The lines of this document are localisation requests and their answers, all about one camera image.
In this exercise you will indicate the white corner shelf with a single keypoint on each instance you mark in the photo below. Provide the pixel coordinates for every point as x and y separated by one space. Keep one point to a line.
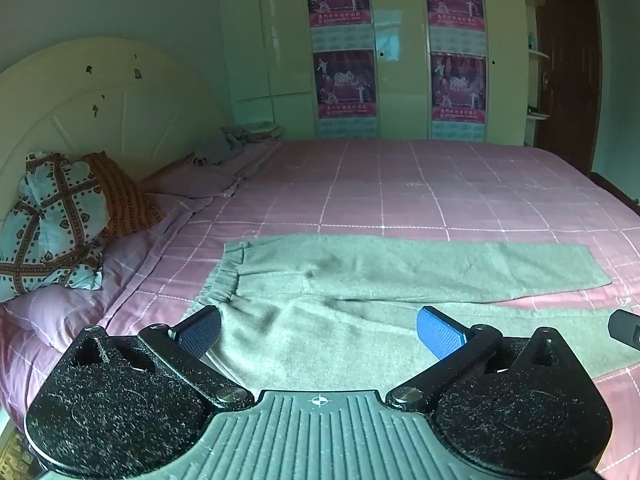
536 52

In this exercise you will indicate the flat pink pillow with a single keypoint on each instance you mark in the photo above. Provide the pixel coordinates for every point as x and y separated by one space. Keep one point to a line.
195 177

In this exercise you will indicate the pink checked pillow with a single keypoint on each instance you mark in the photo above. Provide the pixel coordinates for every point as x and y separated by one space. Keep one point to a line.
65 310

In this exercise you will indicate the bed with pink checked sheet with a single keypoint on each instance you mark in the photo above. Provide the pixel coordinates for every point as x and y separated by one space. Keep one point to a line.
400 185

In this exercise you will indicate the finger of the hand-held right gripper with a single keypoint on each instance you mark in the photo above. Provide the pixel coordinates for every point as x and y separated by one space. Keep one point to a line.
625 330

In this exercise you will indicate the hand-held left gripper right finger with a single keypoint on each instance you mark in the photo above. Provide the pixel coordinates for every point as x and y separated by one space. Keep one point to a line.
440 332

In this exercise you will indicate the grey clothes pile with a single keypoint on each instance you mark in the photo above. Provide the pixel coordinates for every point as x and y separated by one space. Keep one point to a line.
225 145

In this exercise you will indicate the grey-green pants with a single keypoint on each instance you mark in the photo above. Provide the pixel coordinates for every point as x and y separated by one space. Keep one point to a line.
350 270

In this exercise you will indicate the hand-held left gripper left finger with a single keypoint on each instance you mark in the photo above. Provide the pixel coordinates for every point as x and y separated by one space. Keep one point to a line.
200 332

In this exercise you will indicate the cream wooden headboard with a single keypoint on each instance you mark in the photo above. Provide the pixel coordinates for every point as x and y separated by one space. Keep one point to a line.
125 105

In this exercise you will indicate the dark wooden door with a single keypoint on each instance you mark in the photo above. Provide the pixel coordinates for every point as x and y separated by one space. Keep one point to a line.
567 60

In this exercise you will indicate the white glossy wardrobe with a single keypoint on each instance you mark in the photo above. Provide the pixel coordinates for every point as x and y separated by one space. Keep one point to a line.
270 35

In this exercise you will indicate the orange striped pillow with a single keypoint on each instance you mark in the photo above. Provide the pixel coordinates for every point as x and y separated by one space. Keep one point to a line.
127 195

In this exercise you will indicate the blue white patterned pillow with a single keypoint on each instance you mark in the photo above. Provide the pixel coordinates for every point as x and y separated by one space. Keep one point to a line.
55 220

